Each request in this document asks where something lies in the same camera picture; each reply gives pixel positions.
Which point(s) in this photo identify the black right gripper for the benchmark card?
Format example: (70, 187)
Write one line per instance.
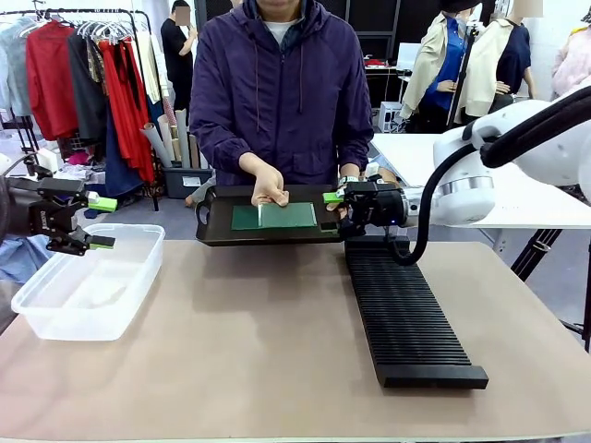
(376, 207)

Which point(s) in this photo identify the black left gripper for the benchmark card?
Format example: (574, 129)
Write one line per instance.
(44, 214)

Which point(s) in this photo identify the green PCB board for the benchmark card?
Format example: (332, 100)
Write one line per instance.
(244, 218)
(291, 216)

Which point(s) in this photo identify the black plastic tray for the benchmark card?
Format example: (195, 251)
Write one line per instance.
(217, 231)

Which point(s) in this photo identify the person's right forearm purple sleeve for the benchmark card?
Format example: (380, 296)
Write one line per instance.
(217, 147)

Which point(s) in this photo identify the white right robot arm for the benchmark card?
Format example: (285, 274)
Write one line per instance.
(522, 166)

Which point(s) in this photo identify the person's left forearm purple sleeve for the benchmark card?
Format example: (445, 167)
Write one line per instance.
(355, 147)

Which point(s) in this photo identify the person's left hand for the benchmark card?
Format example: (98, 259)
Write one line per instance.
(341, 210)

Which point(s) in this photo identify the person's right hand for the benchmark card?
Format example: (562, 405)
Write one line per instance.
(268, 182)

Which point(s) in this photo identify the white wristband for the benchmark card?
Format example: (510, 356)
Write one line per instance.
(349, 179)

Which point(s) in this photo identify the dark blue hanging garment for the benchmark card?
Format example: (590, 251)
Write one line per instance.
(117, 166)

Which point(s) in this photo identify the clear plastic box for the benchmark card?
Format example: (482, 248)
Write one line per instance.
(88, 286)

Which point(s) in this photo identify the blue cloth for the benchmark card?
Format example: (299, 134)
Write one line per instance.
(20, 260)

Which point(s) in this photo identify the grey storage bin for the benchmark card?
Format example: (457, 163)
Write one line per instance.
(184, 182)

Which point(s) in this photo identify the white folding table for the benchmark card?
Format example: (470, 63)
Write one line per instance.
(406, 157)

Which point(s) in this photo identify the cardboard tube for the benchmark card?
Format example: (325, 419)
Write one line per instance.
(182, 136)
(154, 145)

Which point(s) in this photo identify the white lattice crate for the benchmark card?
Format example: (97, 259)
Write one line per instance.
(390, 115)

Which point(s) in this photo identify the long red dress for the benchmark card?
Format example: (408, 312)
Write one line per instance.
(127, 111)

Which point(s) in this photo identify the person's torso purple jacket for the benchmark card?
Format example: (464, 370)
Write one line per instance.
(281, 101)

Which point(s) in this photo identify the dark grey jacket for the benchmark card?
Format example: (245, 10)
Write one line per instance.
(88, 92)

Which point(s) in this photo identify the black slotted PCB rack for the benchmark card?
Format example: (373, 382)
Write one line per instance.
(406, 323)

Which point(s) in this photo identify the red shirt on hanger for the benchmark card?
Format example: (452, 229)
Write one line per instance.
(51, 83)

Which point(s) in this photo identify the cream hanging garment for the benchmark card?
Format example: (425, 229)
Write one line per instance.
(151, 69)

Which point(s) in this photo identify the light blue garment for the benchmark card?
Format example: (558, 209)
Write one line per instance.
(13, 69)

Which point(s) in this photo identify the bystander in black clothes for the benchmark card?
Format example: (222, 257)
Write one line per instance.
(177, 60)

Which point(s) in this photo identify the mannequin cream jacket blue shirt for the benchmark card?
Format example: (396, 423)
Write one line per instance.
(443, 69)

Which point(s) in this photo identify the black tripod pole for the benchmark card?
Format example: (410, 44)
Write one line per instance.
(461, 74)

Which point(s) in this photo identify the black table leg brace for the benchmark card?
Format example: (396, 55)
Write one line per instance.
(531, 251)

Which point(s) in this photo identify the mannequin navy shirt cream jacket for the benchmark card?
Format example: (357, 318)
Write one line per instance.
(505, 64)

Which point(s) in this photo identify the mannequin pink fluffy top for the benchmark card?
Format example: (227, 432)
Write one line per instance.
(575, 64)

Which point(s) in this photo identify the black clothes rail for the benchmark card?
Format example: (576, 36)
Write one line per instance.
(141, 27)

